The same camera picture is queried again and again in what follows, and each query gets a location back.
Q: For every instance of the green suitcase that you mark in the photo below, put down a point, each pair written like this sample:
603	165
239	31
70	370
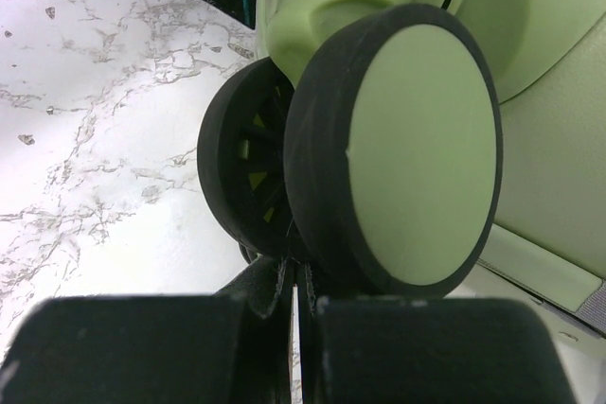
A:
547	63

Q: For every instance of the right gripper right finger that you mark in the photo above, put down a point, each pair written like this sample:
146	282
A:
366	349

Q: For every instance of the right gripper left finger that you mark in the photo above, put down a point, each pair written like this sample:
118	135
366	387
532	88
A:
231	346

